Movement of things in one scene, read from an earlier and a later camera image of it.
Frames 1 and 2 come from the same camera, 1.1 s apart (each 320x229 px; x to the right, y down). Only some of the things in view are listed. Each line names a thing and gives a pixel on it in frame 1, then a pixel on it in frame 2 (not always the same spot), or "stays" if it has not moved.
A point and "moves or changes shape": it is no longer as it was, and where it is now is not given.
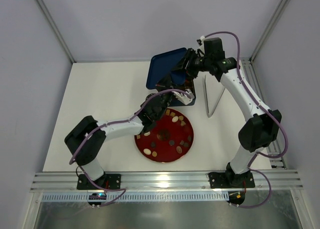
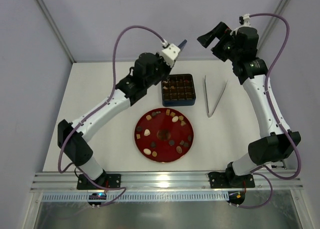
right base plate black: (229, 180) stays
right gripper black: (186, 62) → (219, 45)
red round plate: (170, 140) stays
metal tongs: (209, 115) stays
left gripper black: (167, 96) → (164, 70)
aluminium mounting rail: (277, 181) stays
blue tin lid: (161, 64) moves or changes shape
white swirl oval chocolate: (147, 151) stays
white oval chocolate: (175, 119) stays
